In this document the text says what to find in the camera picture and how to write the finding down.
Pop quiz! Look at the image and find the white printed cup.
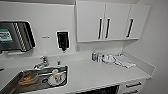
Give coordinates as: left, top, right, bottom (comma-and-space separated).
51, 68, 62, 83

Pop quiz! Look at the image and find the chrome sink faucet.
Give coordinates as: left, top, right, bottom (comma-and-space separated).
32, 55, 50, 70

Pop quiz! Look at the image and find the white plate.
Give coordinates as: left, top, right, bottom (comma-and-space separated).
47, 72, 68, 87

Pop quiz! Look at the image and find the small wall label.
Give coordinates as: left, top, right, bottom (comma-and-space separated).
41, 35, 51, 40

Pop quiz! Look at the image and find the white folded towel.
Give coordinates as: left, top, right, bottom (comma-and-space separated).
114, 53, 137, 70

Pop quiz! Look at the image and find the white narrow drawer unit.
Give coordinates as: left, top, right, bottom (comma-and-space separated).
118, 78, 145, 94

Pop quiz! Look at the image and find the steel paper towel dispenser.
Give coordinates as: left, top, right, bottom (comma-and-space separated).
0, 20, 37, 55

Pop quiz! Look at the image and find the stainless steel sink basin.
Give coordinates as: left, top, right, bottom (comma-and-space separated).
0, 64, 70, 94

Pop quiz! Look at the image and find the orange bowl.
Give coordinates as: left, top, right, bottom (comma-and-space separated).
17, 72, 38, 85

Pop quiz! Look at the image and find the chrome sink sprayer knob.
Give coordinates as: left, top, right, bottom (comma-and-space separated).
56, 58, 62, 66

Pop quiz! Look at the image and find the black wall soap dispenser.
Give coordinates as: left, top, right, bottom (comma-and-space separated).
55, 30, 71, 52

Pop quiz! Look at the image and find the white three-door wall cabinet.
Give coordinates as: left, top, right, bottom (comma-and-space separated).
75, 0, 151, 44

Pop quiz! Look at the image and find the white wall outlet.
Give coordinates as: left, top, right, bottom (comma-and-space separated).
75, 44, 81, 53

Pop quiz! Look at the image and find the blue labelled bottle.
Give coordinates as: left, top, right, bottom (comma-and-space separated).
91, 50, 98, 63

